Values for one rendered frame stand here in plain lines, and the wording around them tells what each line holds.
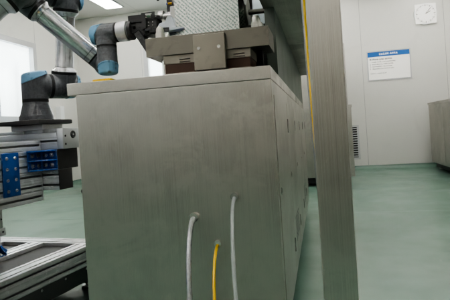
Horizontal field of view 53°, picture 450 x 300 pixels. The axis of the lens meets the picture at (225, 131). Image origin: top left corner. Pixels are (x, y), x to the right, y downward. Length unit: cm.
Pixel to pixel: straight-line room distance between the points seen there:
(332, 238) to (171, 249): 72
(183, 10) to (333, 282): 115
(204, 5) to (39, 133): 97
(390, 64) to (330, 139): 646
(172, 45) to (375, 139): 592
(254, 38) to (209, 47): 14
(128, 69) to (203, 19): 623
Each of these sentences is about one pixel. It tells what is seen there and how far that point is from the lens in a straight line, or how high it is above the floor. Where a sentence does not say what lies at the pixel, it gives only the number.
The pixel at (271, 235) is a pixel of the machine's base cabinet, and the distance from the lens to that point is 137.
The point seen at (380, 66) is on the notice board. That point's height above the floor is 153.
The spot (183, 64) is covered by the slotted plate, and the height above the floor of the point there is 94.
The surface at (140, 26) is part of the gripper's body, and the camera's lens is 174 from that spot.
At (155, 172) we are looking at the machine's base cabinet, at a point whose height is 60.
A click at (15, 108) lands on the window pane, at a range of 686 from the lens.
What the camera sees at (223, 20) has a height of 111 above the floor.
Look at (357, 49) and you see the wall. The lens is 726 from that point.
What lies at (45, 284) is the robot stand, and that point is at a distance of 205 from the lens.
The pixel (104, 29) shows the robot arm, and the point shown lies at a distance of 177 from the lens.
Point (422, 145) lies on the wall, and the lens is 730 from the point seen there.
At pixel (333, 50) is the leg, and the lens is 82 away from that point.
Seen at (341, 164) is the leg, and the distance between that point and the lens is 82.
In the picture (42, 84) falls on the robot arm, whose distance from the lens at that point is 224.
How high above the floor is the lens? 72
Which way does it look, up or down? level
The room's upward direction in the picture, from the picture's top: 4 degrees counter-clockwise
